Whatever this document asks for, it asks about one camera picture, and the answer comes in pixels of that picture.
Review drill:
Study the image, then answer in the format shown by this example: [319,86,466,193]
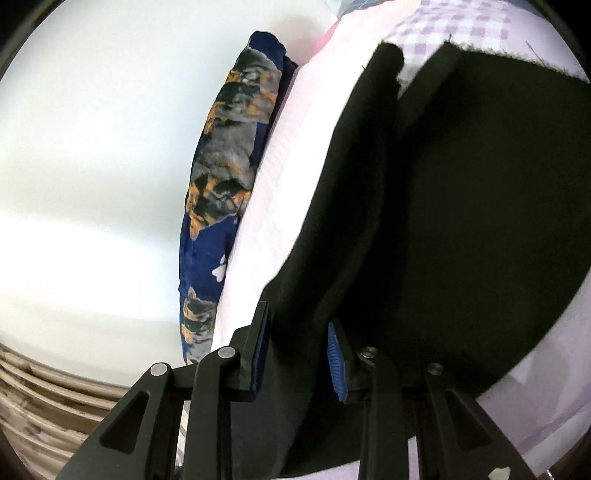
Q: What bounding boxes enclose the black pants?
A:
[252,41,591,480]

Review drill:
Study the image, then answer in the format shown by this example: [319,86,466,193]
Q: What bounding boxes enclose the brown striped curtain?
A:
[0,344,139,480]

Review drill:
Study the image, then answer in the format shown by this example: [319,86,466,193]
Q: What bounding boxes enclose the navy orange patterned pillow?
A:
[178,31,299,365]

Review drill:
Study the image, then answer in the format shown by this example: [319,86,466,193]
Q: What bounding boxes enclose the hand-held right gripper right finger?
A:
[325,319,539,480]

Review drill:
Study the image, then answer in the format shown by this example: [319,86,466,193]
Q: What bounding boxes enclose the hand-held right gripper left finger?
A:
[55,301,273,480]

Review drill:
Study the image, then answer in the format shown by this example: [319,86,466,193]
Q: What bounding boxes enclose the pink purple checked bed sheet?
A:
[178,0,591,480]

